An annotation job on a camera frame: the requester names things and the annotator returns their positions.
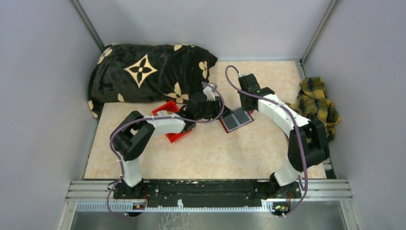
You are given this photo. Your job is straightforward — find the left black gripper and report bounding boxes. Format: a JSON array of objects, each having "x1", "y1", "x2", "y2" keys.
[{"x1": 195, "y1": 96, "x2": 233, "y2": 121}]

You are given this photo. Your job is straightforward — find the red plastic bin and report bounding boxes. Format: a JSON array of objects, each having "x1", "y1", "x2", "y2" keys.
[{"x1": 149, "y1": 101, "x2": 192, "y2": 143}]

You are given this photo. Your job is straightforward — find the black credit card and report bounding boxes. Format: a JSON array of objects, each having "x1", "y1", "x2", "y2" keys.
[{"x1": 221, "y1": 115, "x2": 238, "y2": 133}]

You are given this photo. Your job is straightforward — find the dark card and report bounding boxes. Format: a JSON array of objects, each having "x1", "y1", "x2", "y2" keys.
[{"x1": 234, "y1": 107, "x2": 253, "y2": 126}]

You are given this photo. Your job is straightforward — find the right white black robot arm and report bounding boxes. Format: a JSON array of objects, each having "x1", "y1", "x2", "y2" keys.
[{"x1": 238, "y1": 73, "x2": 330, "y2": 197}]

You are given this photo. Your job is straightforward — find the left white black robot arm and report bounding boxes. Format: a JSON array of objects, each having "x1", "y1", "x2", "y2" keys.
[{"x1": 109, "y1": 93, "x2": 225, "y2": 198}]

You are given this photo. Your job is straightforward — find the cards in red bin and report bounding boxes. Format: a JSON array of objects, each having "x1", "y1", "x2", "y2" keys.
[{"x1": 156, "y1": 110, "x2": 177, "y2": 117}]

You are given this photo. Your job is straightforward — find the yellow plaid cloth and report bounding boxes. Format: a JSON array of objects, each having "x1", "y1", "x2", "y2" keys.
[{"x1": 288, "y1": 77, "x2": 341, "y2": 142}]

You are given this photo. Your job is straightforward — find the black floral pillow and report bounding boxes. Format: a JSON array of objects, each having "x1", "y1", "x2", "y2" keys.
[{"x1": 88, "y1": 44, "x2": 218, "y2": 119}]

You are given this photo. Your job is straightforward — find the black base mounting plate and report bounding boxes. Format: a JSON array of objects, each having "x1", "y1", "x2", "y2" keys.
[{"x1": 113, "y1": 179, "x2": 302, "y2": 208}]

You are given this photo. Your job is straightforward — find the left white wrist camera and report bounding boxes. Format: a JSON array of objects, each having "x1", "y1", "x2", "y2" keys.
[{"x1": 202, "y1": 82, "x2": 217, "y2": 101}]

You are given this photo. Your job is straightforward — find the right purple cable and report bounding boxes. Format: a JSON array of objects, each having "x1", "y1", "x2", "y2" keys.
[{"x1": 225, "y1": 65, "x2": 309, "y2": 218}]

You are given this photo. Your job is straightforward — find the purple cable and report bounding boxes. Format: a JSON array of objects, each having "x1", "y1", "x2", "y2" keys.
[
  {"x1": 106, "y1": 81, "x2": 226, "y2": 218},
  {"x1": 225, "y1": 65, "x2": 309, "y2": 218}
]

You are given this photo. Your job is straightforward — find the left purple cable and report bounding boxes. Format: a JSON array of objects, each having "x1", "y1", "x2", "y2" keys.
[{"x1": 106, "y1": 81, "x2": 226, "y2": 218}]

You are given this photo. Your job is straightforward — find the aluminium frame rail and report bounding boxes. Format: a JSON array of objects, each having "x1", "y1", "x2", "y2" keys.
[{"x1": 66, "y1": 179, "x2": 352, "y2": 213}]

